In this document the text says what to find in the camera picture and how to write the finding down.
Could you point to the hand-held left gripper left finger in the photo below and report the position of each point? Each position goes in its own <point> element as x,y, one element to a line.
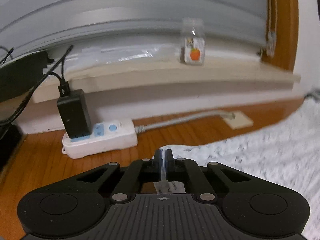
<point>158,161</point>

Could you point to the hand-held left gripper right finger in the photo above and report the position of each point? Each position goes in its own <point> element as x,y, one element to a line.
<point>170,161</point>

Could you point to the white patterned shirt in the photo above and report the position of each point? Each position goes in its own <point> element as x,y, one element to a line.
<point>262,162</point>

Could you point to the white power strip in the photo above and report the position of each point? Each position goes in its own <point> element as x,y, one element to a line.
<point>107,142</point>

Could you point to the cream window sill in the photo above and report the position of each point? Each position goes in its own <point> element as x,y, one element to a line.
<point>162,77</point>

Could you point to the black charger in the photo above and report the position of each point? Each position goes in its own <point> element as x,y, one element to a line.
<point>73,115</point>

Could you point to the clear plastic bag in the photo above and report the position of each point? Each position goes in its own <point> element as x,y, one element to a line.
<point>125,55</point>

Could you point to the glass jar orange label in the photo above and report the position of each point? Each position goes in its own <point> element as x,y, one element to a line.
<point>193,47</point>

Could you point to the black box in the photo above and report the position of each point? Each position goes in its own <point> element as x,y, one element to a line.
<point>8,145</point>

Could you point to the white window blinds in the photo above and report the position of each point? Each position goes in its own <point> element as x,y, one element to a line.
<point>112,12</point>

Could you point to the black flat device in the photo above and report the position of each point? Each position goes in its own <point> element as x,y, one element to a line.
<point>20,77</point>

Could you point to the wooden window frame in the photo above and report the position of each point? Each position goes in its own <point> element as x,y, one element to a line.
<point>287,25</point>

